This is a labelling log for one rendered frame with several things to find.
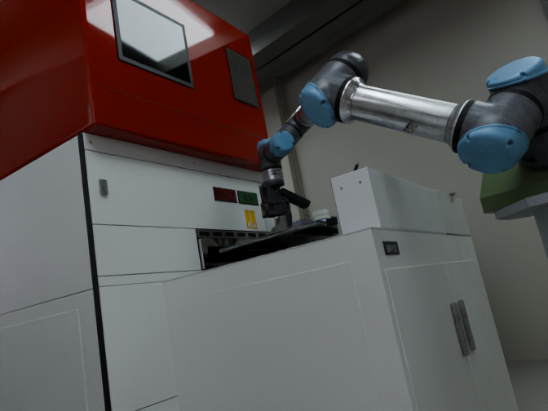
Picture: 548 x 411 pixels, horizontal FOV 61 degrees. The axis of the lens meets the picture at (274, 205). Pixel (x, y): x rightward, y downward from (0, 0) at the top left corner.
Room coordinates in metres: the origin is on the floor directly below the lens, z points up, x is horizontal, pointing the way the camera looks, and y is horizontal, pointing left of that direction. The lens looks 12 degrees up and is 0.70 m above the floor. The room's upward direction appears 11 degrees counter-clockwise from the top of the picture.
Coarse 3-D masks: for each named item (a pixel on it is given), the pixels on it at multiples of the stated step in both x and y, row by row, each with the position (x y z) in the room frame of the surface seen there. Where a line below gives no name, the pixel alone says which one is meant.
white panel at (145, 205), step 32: (96, 160) 1.15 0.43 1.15; (128, 160) 1.23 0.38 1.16; (160, 160) 1.34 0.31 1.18; (192, 160) 1.46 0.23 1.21; (96, 192) 1.14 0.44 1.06; (128, 192) 1.22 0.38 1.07; (160, 192) 1.32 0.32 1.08; (192, 192) 1.44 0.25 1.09; (256, 192) 1.73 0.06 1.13; (96, 224) 1.13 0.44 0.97; (128, 224) 1.21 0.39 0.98; (160, 224) 1.31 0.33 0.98; (192, 224) 1.42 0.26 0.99; (224, 224) 1.55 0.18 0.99; (96, 256) 1.12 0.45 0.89; (128, 256) 1.20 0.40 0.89; (160, 256) 1.29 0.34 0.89; (192, 256) 1.40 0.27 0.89
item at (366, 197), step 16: (352, 176) 1.02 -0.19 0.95; (368, 176) 1.00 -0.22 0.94; (384, 176) 1.09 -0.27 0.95; (336, 192) 1.05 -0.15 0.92; (352, 192) 1.03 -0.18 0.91; (368, 192) 1.01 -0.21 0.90; (384, 192) 1.06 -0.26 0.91; (400, 192) 1.17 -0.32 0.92; (416, 192) 1.28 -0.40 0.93; (432, 192) 1.43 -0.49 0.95; (352, 208) 1.03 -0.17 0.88; (368, 208) 1.01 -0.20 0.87; (384, 208) 1.04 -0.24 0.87; (400, 208) 1.14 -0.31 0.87; (416, 208) 1.25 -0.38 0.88; (432, 208) 1.39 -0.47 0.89; (352, 224) 1.04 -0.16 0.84; (368, 224) 1.02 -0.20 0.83; (384, 224) 1.02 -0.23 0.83; (400, 224) 1.11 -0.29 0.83; (416, 224) 1.22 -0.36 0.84; (432, 224) 1.35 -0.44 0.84
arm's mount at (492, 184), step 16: (496, 176) 1.11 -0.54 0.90; (512, 176) 1.08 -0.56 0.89; (528, 176) 1.04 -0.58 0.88; (544, 176) 1.01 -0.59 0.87; (480, 192) 1.11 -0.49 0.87; (496, 192) 1.08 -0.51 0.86; (512, 192) 1.05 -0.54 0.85; (528, 192) 1.03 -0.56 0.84; (544, 192) 1.01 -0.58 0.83; (496, 208) 1.08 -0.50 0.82
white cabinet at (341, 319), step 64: (320, 256) 1.02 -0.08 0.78; (384, 256) 0.99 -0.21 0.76; (448, 256) 1.42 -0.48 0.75; (192, 320) 1.24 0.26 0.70; (256, 320) 1.13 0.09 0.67; (320, 320) 1.03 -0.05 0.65; (384, 320) 0.96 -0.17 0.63; (448, 320) 1.26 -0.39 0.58; (192, 384) 1.25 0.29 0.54; (256, 384) 1.14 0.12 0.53; (320, 384) 1.05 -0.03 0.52; (384, 384) 0.98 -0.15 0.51; (448, 384) 1.15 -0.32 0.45
